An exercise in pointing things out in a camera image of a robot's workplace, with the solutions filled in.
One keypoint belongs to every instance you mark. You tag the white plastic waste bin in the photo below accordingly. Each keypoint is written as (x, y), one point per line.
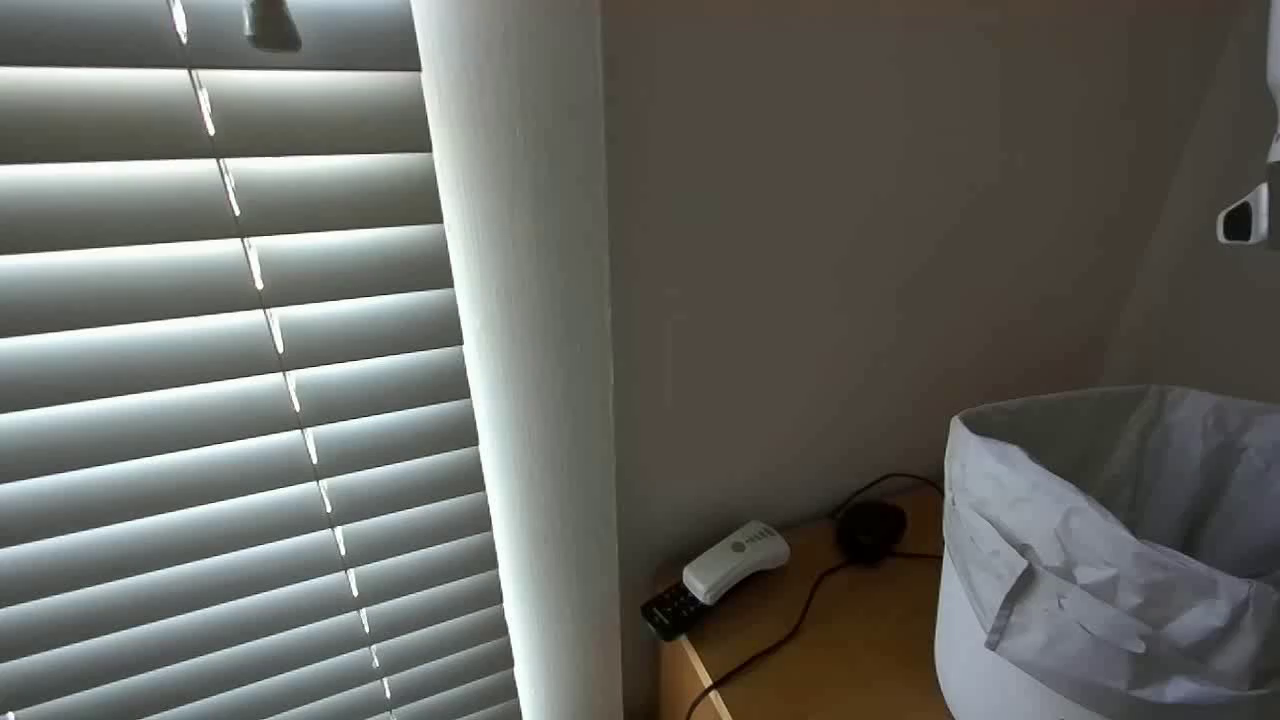
(972, 654)

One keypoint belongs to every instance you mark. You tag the white plastic bin liner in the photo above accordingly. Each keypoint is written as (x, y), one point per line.
(1133, 533)

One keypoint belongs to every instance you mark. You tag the black flat remote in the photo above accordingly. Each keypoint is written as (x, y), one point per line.
(668, 612)

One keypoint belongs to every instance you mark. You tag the white horizontal window blinds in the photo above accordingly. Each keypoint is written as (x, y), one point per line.
(236, 449)

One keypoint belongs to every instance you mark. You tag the black round cable puck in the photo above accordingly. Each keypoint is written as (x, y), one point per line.
(868, 528)

